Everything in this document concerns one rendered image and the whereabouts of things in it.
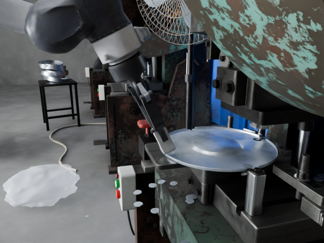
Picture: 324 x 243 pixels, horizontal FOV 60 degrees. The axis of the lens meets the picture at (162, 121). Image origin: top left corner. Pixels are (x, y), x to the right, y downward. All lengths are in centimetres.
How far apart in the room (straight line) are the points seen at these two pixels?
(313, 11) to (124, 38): 40
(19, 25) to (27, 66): 668
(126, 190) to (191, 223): 33
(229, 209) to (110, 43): 43
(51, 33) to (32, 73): 682
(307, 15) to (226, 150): 52
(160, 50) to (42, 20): 151
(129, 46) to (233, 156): 34
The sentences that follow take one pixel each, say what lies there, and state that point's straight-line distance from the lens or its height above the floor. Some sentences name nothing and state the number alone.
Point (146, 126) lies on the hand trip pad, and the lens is 97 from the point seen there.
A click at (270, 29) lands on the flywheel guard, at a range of 24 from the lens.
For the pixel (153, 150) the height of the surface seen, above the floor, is 78.
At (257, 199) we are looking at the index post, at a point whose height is 74.
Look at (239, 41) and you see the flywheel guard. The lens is 29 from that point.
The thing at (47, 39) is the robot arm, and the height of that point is 104.
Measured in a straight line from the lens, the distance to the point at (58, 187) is 196.
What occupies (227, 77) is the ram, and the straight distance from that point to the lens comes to 68.
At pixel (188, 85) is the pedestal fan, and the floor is 79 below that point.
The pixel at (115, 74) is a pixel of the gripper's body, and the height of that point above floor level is 98.
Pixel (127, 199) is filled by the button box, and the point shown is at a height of 54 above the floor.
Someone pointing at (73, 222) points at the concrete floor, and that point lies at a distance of 184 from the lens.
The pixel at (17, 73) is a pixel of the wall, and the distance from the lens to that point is 739.
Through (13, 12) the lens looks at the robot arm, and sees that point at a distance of 66.
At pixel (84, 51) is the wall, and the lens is 721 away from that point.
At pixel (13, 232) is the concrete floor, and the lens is 189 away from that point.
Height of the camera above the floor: 104
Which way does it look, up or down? 16 degrees down
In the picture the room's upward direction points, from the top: straight up
